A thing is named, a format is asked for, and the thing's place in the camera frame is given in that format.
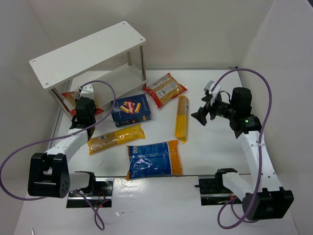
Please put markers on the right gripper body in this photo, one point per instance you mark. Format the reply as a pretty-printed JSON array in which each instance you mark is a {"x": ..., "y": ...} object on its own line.
[{"x": 210, "y": 109}]

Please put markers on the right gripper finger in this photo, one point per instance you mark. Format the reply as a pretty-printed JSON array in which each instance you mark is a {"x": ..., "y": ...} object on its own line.
[
  {"x": 208, "y": 99},
  {"x": 200, "y": 116}
]

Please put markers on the red fusilli pasta bag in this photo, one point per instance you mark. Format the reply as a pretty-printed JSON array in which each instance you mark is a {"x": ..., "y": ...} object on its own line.
[{"x": 72, "y": 96}]

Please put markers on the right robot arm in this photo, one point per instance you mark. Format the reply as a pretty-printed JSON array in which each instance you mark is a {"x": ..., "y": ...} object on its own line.
[{"x": 265, "y": 198}]

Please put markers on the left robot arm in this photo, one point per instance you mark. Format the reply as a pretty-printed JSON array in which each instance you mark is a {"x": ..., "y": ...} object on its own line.
[{"x": 48, "y": 174}]

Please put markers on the red macaroni bag near shelf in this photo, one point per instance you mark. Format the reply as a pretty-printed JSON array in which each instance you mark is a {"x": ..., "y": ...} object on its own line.
[{"x": 164, "y": 89}]

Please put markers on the blue and orange pasta bag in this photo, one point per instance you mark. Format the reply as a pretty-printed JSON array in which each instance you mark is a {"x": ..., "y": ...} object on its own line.
[{"x": 154, "y": 160}]

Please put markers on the blue Barilla pasta box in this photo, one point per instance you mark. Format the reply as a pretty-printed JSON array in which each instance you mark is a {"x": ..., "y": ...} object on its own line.
[{"x": 131, "y": 110}]

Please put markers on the white two-tier shelf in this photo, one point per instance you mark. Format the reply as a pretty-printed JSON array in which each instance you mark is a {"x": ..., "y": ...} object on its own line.
[{"x": 81, "y": 59}]

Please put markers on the yellow spaghetti pack right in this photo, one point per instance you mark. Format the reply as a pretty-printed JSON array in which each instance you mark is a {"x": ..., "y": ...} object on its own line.
[{"x": 181, "y": 128}]

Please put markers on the yellow spaghetti pack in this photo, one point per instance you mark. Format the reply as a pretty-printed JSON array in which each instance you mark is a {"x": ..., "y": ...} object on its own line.
[
  {"x": 181, "y": 128},
  {"x": 108, "y": 140}
]

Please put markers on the yellow spaghetti pack left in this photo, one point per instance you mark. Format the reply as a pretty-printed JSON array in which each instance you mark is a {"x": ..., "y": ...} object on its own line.
[{"x": 108, "y": 140}]

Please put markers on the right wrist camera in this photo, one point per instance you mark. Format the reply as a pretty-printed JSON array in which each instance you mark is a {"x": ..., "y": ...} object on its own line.
[{"x": 212, "y": 89}]

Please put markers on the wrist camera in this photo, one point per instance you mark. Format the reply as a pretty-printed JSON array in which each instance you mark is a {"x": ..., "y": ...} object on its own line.
[
  {"x": 212, "y": 89},
  {"x": 86, "y": 91}
]

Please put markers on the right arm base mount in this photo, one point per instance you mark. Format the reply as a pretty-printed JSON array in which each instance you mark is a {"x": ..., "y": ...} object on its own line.
[{"x": 211, "y": 192}]

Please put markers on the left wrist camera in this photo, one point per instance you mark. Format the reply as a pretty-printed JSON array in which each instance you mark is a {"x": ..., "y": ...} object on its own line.
[{"x": 86, "y": 91}]

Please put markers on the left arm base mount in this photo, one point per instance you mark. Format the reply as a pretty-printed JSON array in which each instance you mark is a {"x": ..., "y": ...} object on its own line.
[{"x": 100, "y": 196}]

